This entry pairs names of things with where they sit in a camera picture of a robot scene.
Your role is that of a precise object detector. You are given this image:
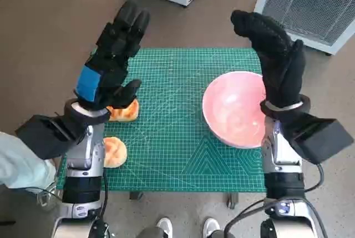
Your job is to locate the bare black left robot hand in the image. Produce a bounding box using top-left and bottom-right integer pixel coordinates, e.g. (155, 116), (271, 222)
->
(74, 0), (151, 111)

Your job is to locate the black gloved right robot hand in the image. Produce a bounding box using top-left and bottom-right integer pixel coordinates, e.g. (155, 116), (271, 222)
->
(230, 9), (307, 110)

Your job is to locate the square orange toy bread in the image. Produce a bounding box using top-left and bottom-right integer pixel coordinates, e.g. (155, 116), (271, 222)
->
(106, 99), (139, 123)

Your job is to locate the pink bowl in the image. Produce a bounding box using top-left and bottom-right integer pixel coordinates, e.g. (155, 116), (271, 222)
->
(201, 71), (268, 150)

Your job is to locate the round toy bread bun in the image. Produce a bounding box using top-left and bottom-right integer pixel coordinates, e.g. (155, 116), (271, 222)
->
(103, 136), (128, 169)

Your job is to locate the large white mesh cabinet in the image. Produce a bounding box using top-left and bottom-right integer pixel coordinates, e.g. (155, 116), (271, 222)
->
(253, 0), (355, 55)

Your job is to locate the green cutting mat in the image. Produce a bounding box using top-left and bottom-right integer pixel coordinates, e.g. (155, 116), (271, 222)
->
(57, 48), (267, 193)

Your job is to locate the person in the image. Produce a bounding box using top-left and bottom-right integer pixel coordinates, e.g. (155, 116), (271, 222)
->
(138, 217), (231, 238)
(0, 131), (60, 212)

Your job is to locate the black robot waist module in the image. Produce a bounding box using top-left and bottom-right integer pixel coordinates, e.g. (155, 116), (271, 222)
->
(90, 215), (114, 238)

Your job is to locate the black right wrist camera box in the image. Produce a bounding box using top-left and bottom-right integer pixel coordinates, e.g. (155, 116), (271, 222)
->
(282, 112), (355, 164)

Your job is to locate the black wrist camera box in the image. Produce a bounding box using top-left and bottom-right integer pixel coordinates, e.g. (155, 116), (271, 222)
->
(282, 112), (355, 164)
(15, 114), (92, 161)

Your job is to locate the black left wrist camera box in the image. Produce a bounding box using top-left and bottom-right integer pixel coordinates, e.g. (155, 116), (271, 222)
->
(15, 114), (92, 161)

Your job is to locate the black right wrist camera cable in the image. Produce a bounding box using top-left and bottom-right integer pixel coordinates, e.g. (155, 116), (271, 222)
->
(303, 162), (325, 193)

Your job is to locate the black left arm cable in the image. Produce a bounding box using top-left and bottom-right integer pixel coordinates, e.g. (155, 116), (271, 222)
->
(100, 165), (109, 238)

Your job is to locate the black right arm loop cable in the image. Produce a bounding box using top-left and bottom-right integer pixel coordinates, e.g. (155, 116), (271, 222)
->
(224, 198), (268, 238)

